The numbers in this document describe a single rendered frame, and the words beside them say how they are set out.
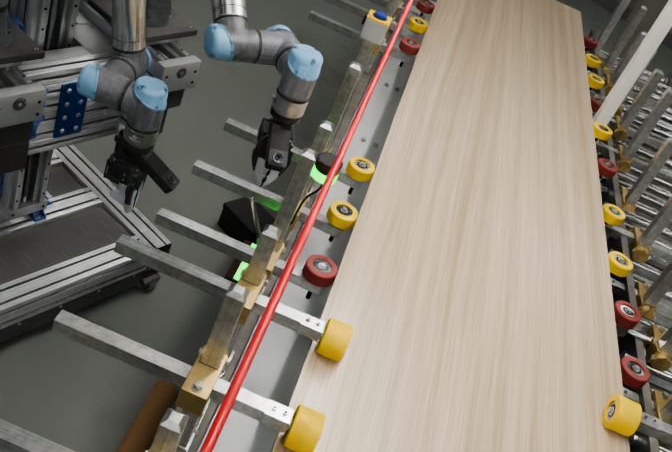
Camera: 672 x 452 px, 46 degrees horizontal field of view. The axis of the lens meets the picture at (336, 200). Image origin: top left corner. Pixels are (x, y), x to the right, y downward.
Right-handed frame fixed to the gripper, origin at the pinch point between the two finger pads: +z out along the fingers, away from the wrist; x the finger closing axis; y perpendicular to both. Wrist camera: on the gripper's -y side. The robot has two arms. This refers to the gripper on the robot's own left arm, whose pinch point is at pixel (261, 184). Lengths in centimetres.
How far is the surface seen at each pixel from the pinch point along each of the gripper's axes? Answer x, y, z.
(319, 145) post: -14.9, 16.8, -3.7
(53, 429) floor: 34, -3, 101
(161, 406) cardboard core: 4, 4, 93
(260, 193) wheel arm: -4.8, 16.8, 15.2
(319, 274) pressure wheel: -16.5, -16.4, 9.9
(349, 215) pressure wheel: -27.3, 8.8, 10.2
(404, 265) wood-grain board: -40.6, -6.4, 10.6
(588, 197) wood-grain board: -118, 47, 11
